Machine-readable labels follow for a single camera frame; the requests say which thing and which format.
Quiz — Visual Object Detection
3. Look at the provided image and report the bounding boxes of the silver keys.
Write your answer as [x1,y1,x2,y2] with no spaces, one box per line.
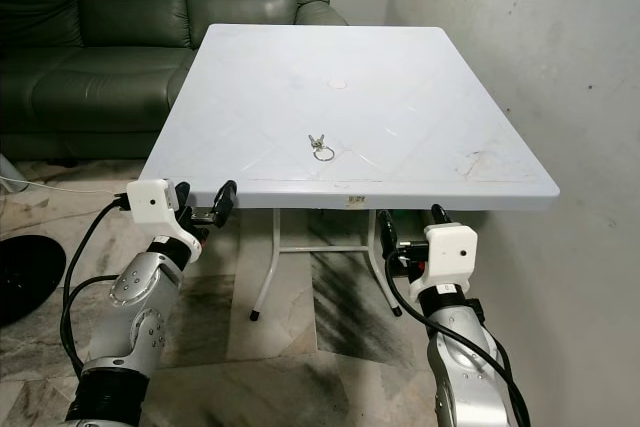
[307,132,338,163]

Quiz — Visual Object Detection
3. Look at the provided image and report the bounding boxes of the white folding table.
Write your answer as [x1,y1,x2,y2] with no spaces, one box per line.
[138,24,561,324]

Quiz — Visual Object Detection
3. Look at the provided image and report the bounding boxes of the black round floor base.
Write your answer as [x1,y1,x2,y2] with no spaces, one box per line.
[0,235,67,327]

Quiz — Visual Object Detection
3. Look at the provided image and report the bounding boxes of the dark green leather sofa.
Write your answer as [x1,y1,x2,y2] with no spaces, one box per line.
[0,0,350,161]

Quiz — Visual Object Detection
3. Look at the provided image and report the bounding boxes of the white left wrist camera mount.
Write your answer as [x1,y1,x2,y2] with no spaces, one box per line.
[126,179,209,263]

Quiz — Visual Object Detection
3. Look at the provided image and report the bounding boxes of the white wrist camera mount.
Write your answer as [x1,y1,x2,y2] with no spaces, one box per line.
[126,179,209,263]
[418,222,479,298]

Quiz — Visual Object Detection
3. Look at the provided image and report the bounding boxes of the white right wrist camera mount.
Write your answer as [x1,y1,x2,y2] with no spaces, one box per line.
[418,222,479,298]

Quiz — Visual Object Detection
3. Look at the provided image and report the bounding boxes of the thin white floor cable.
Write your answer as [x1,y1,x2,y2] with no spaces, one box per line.
[0,175,137,197]

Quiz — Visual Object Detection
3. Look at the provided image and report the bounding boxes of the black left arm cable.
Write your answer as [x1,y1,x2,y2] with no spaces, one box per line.
[60,197,131,388]

